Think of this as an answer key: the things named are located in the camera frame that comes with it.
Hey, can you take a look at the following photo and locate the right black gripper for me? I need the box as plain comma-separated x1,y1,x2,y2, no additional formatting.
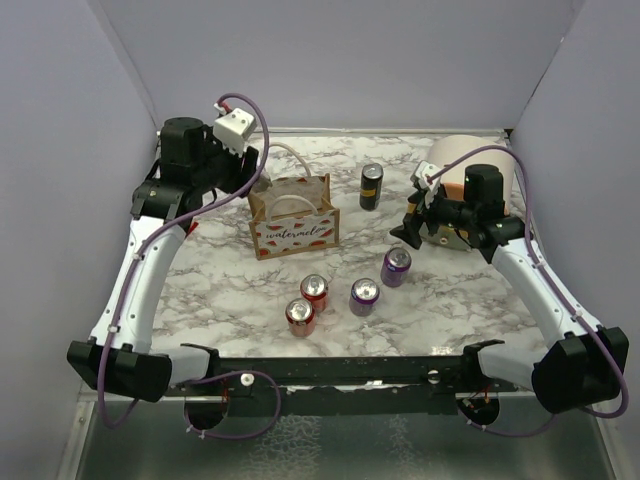
390,182,477,248

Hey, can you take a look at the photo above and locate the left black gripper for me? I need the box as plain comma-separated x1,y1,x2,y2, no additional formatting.
193,126,259,197

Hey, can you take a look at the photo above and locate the watermelon canvas tote bag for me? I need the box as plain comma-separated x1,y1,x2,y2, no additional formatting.
248,142,340,260

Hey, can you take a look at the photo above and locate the red cola can front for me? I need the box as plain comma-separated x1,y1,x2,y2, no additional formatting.
285,297,316,337

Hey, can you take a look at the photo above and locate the red cola can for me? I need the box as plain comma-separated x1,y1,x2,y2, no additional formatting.
300,274,329,314
285,297,316,337

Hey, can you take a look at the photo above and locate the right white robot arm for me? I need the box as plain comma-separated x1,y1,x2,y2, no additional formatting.
391,162,629,414

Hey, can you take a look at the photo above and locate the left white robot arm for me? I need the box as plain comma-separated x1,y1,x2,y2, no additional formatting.
66,108,259,402

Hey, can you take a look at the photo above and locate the purple can near right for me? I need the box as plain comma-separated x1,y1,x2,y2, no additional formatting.
380,247,412,288

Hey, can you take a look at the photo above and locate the purple can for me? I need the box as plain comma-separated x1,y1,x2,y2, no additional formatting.
349,278,380,317
380,247,412,288

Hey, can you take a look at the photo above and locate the black and yellow can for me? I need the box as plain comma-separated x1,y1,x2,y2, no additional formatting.
359,163,384,211

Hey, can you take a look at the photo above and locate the purple can near centre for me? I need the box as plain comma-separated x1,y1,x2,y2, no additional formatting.
349,278,380,317

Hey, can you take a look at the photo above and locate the red cola can rear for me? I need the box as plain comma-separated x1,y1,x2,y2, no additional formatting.
300,274,329,314

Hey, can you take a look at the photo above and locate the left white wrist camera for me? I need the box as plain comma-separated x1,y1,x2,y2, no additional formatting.
212,108,256,155

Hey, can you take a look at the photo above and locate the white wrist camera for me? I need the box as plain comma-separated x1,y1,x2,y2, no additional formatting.
410,161,441,207
212,108,256,155

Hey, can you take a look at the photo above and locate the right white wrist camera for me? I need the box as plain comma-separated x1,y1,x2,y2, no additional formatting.
410,161,441,207

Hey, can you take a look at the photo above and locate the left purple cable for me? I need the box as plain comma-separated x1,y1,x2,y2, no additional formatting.
97,92,282,441

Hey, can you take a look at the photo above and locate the purple cable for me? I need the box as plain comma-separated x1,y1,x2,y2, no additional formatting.
427,144,631,435
97,92,282,441

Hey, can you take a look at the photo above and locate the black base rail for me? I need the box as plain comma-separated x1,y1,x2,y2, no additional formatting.
167,355,517,417

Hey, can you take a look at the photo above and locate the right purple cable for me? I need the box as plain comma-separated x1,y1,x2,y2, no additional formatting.
427,144,631,435

